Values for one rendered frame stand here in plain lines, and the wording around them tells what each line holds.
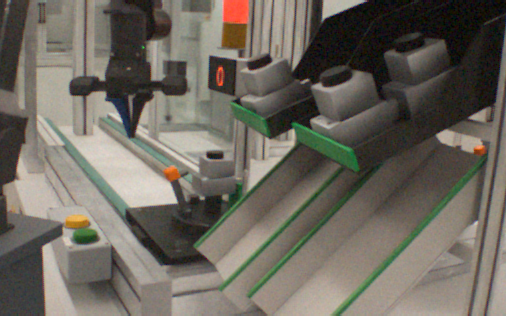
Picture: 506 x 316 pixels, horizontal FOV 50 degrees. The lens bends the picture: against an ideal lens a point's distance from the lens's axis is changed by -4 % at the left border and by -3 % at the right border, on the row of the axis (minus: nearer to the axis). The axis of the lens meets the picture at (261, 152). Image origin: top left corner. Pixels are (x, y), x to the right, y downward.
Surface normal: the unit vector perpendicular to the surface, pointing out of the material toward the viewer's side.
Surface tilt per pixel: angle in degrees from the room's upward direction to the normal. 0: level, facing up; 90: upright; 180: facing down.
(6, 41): 90
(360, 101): 90
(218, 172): 90
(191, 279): 90
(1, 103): 61
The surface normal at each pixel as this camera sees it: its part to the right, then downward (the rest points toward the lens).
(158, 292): 0.48, 0.22
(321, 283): -0.62, -0.68
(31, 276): 0.95, 0.09
